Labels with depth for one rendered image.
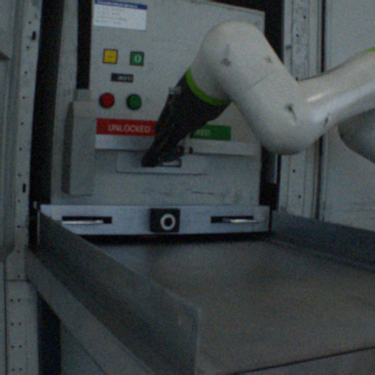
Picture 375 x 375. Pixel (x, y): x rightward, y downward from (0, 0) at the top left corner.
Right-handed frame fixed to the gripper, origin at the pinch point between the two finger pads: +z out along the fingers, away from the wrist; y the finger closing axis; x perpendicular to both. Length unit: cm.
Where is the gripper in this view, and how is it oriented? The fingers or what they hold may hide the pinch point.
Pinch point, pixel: (153, 156)
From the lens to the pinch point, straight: 116.6
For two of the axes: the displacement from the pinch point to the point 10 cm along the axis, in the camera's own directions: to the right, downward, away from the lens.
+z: -4.0, 4.2, 8.1
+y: 1.7, 9.1, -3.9
